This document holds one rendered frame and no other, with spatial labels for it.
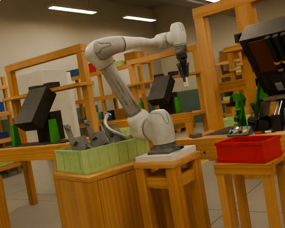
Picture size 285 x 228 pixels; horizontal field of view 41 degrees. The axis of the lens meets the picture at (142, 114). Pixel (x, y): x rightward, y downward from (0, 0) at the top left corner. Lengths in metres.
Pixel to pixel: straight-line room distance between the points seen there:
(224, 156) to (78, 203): 1.07
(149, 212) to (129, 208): 0.30
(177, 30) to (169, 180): 1.02
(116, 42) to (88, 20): 9.87
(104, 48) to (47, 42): 8.53
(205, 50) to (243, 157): 1.37
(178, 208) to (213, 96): 1.29
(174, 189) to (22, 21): 8.62
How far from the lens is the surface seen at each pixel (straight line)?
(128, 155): 2.84
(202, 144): 2.71
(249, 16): 3.15
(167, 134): 2.38
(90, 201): 2.58
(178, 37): 2.63
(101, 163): 2.71
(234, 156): 2.23
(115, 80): 2.47
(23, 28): 10.40
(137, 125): 2.51
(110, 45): 2.30
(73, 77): 9.35
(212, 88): 3.30
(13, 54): 10.01
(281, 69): 2.47
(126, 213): 2.74
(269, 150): 2.19
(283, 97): 2.47
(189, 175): 2.43
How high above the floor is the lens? 1.26
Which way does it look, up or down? 3 degrees down
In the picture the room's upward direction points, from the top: 9 degrees counter-clockwise
